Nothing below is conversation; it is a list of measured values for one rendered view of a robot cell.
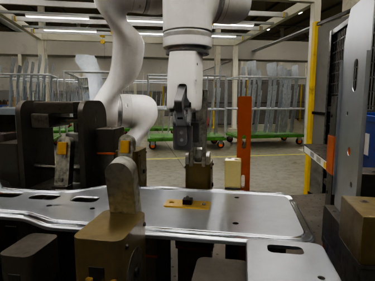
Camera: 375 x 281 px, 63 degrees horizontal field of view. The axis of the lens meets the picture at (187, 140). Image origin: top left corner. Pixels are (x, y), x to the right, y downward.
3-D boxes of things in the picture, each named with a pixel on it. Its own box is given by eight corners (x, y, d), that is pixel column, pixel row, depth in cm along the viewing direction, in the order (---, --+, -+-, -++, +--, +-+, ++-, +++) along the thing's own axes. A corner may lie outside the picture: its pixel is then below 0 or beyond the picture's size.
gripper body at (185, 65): (172, 51, 59) (172, 110, 60) (158, 41, 49) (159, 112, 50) (211, 50, 57) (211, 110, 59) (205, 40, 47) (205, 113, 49)
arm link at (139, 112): (104, 156, 117) (104, 93, 113) (152, 154, 124) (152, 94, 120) (109, 164, 106) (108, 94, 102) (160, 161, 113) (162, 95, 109)
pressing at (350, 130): (353, 231, 46) (371, -12, 41) (331, 204, 57) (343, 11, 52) (357, 231, 45) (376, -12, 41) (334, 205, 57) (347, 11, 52)
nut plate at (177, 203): (163, 207, 56) (162, 200, 56) (167, 200, 59) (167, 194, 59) (209, 209, 54) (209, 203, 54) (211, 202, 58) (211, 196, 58)
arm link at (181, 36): (169, 39, 58) (169, 56, 58) (157, 29, 49) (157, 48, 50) (214, 38, 57) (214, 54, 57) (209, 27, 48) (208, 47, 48)
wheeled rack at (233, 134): (236, 146, 778) (238, 75, 754) (224, 141, 875) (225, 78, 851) (304, 144, 816) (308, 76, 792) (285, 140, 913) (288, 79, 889)
